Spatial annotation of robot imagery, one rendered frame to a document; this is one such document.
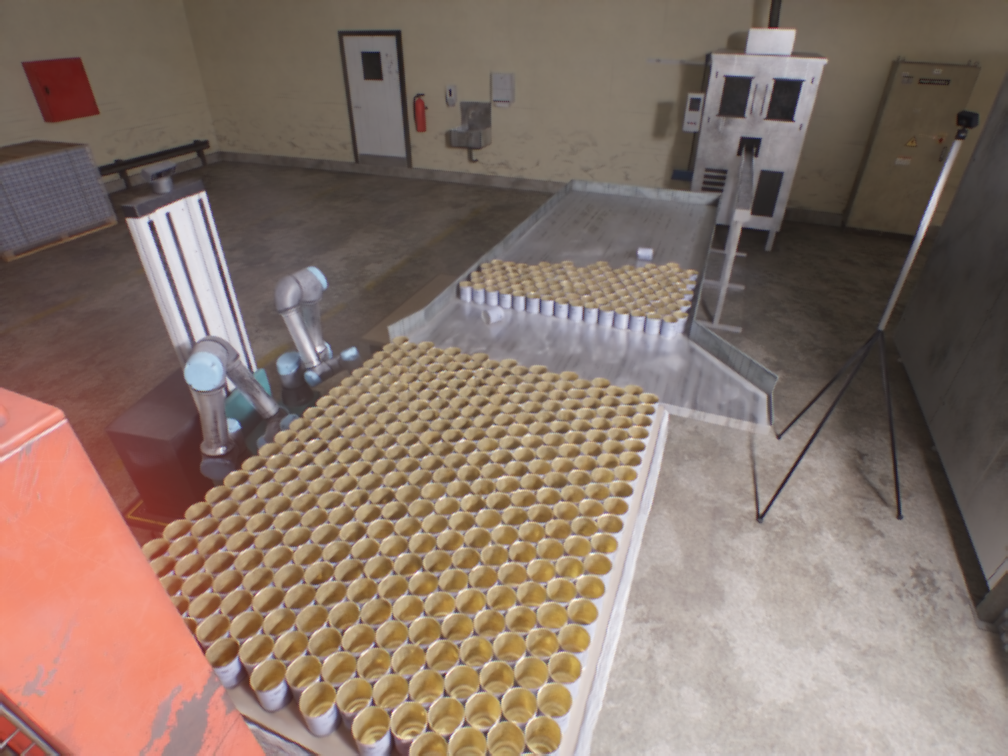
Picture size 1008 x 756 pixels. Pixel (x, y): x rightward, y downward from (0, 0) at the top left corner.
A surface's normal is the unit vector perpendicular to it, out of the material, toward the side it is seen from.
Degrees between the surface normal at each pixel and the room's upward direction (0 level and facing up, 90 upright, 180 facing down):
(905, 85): 90
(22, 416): 0
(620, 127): 90
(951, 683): 0
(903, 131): 90
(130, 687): 90
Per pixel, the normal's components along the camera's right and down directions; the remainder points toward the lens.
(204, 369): 0.23, 0.43
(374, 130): -0.37, 0.52
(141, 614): 0.93, 0.21
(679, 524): 0.00, -0.83
